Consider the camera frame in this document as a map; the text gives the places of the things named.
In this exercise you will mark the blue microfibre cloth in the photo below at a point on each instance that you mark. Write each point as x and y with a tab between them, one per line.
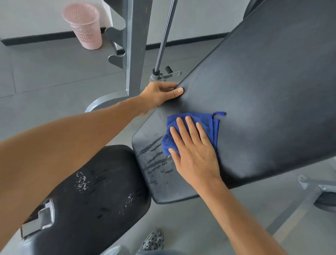
207	123

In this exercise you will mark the person's right hand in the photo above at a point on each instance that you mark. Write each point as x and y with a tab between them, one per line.
199	163

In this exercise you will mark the chrome guide rod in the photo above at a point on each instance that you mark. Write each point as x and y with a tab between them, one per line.
165	34

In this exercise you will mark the person's left hand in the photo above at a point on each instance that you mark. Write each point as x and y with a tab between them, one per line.
157	96

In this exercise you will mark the person's left forearm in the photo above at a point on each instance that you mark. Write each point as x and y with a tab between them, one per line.
65	147

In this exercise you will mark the grey patterned clog shoe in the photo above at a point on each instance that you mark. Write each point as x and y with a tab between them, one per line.
152	240

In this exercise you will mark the person's right forearm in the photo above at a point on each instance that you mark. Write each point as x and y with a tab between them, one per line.
241	223

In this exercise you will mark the black weight bench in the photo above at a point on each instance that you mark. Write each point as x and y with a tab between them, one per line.
262	92

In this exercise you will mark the pink plastic waste basket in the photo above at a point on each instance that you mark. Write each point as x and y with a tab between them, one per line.
85	29

